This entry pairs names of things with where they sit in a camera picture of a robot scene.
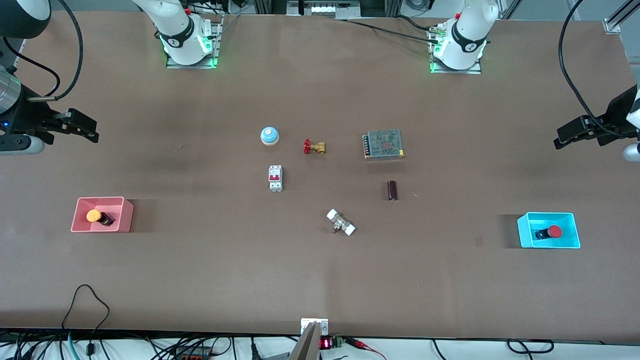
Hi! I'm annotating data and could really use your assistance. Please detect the yellow push button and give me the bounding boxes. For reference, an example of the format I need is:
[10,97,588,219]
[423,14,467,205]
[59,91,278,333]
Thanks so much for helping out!
[86,209,117,227]

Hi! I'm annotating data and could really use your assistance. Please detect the red push button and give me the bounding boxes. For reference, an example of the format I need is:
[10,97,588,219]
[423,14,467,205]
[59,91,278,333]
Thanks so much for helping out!
[534,225,564,242]

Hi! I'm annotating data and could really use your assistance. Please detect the cyan plastic bin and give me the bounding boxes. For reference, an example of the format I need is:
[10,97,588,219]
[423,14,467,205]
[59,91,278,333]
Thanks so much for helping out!
[516,212,582,249]

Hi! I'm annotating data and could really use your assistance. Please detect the pink plastic bin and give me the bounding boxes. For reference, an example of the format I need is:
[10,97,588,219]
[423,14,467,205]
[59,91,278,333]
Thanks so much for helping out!
[70,196,134,234]

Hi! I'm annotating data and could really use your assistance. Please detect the metal mesh power supply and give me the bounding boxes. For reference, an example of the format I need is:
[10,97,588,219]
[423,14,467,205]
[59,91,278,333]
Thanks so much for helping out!
[362,129,405,161]

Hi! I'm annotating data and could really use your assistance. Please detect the silver fitting white caps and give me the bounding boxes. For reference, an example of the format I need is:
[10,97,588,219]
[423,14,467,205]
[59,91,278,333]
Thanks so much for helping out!
[326,208,357,237]

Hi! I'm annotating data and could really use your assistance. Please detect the white labelled control box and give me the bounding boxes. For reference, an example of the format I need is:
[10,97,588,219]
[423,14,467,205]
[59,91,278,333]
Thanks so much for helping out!
[287,0,362,17]

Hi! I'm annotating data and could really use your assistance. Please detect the red clip lead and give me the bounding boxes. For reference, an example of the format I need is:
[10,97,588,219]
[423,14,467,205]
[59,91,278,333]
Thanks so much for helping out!
[344,337,387,360]

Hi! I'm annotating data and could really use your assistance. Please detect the white mounting plate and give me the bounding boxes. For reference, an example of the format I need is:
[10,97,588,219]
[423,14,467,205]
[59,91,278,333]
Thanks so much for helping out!
[300,318,330,337]

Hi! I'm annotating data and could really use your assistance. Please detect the grey metal bar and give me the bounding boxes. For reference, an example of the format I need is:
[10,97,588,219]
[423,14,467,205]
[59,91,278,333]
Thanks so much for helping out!
[288,321,322,360]

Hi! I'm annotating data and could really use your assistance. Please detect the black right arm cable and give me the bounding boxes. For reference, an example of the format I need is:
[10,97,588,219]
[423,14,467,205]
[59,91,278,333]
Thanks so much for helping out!
[0,0,84,102]

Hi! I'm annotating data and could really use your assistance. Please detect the aluminium frame profile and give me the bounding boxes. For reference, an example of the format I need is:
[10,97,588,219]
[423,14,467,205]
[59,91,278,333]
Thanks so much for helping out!
[604,0,640,34]

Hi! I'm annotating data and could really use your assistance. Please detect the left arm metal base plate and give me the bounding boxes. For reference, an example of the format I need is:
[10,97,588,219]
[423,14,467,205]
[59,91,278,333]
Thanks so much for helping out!
[429,27,483,75]

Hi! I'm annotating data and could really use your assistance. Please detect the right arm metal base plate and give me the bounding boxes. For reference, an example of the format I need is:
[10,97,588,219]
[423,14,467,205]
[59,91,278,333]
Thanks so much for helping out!
[165,14,224,70]

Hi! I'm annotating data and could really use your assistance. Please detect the black looped cable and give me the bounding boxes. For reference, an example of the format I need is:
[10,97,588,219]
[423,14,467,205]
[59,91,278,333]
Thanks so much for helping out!
[61,284,111,357]

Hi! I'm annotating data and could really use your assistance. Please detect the black cable on table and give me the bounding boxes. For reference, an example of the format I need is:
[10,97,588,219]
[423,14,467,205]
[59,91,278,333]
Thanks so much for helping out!
[332,17,441,41]

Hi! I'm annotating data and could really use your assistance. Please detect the black coiled cable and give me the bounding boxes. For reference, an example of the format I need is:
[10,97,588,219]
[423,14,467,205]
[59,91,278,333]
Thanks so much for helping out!
[506,339,555,355]

